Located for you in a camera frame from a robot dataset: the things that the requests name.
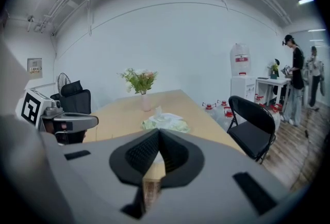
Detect light wooden table white legs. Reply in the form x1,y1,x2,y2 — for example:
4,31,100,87
82,89,246,182

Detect black standing floor fan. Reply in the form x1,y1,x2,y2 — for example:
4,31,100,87
56,72,72,97

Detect pink vase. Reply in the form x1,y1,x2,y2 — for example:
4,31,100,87
141,93,152,112

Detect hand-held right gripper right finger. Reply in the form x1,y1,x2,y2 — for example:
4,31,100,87
154,127,293,224

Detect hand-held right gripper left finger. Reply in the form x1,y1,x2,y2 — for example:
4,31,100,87
40,127,160,224

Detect white water dispenser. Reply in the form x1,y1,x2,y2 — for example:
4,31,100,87
230,76,256,105

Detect white wet wipe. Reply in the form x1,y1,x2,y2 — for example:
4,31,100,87
152,105,167,123

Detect black mesh office chair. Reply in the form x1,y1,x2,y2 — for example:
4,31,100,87
50,80,92,115

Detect small potted plant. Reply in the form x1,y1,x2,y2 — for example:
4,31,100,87
268,59,281,81

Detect white desk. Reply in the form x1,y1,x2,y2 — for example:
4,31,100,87
255,77,292,113

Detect black folding chair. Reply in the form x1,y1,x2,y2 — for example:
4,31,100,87
226,95,277,165

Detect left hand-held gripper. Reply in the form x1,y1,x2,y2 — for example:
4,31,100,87
15,88,100,145

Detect pink and white flower bouquet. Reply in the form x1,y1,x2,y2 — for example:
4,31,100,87
117,68,158,96

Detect group of clear water jugs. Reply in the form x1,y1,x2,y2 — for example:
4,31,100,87
202,93,282,132

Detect green wet wipe pack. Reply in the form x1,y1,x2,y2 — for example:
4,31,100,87
140,113,191,134

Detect large water jug red label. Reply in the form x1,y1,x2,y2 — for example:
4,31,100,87
229,42,251,76

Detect grey wall electrical panel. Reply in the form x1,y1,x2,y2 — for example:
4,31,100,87
27,57,43,79

